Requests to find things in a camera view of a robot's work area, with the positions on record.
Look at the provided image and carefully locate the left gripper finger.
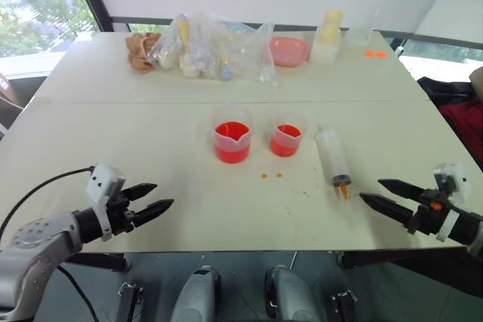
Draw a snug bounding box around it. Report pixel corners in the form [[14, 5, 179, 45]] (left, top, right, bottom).
[[122, 182, 158, 201], [131, 198, 175, 228]]

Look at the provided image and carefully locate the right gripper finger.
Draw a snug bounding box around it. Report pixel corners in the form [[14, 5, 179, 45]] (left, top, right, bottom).
[[377, 178, 426, 203], [358, 192, 416, 225]]

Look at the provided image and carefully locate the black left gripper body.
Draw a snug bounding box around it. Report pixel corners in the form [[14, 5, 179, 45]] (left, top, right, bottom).
[[106, 187, 139, 236]]

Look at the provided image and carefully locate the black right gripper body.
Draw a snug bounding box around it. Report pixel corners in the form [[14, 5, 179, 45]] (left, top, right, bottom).
[[407, 186, 454, 237]]

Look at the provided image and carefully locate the clear plastic syringe orange tip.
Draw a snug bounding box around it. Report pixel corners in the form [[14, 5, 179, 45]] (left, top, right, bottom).
[[315, 128, 353, 201]]

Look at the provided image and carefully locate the large beaker with red liquid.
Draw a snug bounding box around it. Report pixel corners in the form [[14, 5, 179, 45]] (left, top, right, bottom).
[[210, 105, 254, 165]]

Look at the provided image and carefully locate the small beaker with red liquid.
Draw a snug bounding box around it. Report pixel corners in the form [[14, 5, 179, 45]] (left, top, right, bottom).
[[269, 112, 309, 158]]

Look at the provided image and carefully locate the metal table leg latch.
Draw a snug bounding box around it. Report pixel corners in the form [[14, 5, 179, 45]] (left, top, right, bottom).
[[329, 288, 358, 322], [116, 281, 145, 322]]

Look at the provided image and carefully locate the person in red clothing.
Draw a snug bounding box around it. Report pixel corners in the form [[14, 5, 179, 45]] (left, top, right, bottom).
[[438, 66, 483, 170]]

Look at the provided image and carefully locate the grey rounded robot leg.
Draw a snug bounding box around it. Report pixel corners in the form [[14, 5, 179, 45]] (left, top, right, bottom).
[[263, 265, 322, 322], [169, 265, 222, 322]]

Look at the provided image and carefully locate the black chair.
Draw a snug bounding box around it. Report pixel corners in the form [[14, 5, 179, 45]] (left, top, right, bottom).
[[416, 76, 481, 107]]

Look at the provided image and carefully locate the small blue toy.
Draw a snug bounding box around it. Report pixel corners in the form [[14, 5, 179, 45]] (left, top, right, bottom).
[[220, 58, 235, 82]]

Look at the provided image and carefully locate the plastic bag with yellow items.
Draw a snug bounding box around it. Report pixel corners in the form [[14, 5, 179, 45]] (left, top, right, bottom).
[[145, 12, 197, 71]]

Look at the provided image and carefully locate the plastic bag with white items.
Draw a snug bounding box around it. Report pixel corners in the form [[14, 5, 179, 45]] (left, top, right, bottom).
[[178, 16, 243, 82]]

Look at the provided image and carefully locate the clear empty measuring beaker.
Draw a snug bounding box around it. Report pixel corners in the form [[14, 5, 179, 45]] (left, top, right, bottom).
[[345, 8, 380, 46]]

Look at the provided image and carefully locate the empty clear plastic bag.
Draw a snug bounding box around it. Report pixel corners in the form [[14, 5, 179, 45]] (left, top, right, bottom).
[[239, 22, 279, 90]]

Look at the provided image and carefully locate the pink plastic bowl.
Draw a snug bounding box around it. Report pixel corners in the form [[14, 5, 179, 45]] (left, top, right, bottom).
[[268, 35, 311, 68]]

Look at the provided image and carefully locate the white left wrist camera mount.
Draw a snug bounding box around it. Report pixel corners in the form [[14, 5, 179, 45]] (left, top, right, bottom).
[[85, 163, 127, 242]]

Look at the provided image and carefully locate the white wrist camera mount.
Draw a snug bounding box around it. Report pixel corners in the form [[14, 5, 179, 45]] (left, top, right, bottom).
[[85, 163, 127, 242], [432, 161, 472, 242]]

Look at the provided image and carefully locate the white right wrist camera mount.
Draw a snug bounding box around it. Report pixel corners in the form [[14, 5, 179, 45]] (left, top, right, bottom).
[[432, 161, 472, 242]]

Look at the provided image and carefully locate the black table frame bar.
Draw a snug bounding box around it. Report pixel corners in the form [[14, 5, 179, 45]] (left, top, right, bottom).
[[66, 253, 132, 273], [337, 248, 483, 297]]

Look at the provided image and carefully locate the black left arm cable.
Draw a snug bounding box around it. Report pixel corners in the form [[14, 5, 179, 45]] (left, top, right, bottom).
[[0, 165, 96, 241]]

